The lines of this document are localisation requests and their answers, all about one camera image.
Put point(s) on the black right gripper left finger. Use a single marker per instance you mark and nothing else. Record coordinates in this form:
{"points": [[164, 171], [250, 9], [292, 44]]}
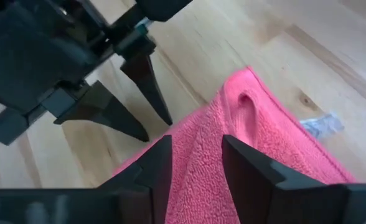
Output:
{"points": [[133, 193]]}

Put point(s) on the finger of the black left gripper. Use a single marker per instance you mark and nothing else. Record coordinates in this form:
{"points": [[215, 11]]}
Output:
{"points": [[102, 109], [145, 81]]}

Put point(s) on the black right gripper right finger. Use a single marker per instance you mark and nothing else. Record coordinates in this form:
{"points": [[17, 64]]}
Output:
{"points": [[264, 193]]}

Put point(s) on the pink microfiber towel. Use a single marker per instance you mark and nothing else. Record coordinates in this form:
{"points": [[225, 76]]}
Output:
{"points": [[201, 155]]}

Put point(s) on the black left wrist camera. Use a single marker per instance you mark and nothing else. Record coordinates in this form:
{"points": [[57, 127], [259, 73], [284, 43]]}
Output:
{"points": [[161, 9]]}

